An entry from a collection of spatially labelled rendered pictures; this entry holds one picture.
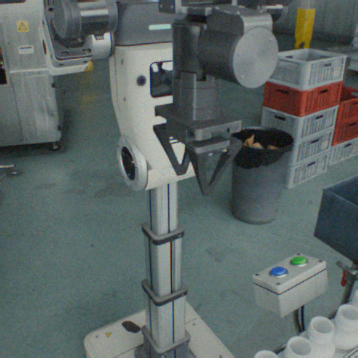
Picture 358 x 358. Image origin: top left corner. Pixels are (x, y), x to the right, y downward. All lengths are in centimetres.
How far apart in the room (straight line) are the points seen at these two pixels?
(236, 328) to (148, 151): 139
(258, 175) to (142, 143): 177
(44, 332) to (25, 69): 262
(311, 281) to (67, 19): 68
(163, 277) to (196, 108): 89
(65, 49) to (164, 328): 98
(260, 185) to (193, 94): 229
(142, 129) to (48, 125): 324
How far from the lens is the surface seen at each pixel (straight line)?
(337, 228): 151
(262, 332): 216
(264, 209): 283
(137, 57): 88
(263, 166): 262
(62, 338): 217
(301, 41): 1091
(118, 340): 177
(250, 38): 36
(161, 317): 137
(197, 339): 176
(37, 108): 409
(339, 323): 69
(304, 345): 63
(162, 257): 121
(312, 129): 340
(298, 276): 79
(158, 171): 99
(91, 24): 75
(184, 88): 43
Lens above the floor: 163
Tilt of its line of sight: 28 degrees down
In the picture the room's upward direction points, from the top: straight up
